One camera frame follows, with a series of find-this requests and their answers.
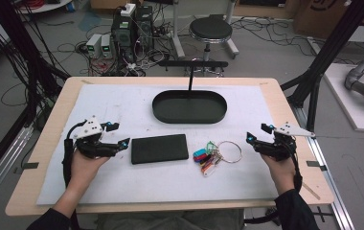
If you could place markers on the round white table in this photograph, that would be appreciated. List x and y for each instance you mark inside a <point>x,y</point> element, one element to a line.
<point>47,6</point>

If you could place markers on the large cardboard box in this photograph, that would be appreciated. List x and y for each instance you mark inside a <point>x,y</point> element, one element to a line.
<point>323,16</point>

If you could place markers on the black round stool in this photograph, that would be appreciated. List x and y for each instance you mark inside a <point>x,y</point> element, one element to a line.
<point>177,38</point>
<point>210,28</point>

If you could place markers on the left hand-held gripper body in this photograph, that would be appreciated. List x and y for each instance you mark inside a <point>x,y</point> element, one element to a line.
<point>89,129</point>

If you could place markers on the person's legs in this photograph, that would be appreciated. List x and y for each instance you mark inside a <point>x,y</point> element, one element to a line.
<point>170,221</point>

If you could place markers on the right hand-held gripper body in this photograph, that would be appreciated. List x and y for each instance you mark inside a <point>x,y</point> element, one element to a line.
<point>282,148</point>

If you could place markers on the black rectangular case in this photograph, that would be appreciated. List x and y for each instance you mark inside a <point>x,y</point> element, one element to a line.
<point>159,148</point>

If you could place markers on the black key rack with tray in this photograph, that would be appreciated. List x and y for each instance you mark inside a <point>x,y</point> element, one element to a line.
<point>189,108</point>

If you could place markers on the aluminium rail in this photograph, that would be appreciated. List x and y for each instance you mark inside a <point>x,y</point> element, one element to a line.
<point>330,182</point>
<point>1,163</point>

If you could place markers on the black computer tower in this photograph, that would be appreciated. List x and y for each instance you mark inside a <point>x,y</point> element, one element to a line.
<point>123,35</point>
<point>145,24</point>

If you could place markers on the white floor board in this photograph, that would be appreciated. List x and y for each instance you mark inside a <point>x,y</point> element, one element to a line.
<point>346,105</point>

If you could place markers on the grey tape strip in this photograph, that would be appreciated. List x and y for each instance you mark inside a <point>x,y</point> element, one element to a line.
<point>315,165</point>
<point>30,165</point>

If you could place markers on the bench power supply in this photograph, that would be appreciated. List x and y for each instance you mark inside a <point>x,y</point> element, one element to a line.
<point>106,44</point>
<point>93,44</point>

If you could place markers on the person's right hand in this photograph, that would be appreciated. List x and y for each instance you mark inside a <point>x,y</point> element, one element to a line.
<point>282,174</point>

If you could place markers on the person's left hand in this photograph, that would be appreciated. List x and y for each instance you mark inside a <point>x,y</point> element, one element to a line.
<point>82,169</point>

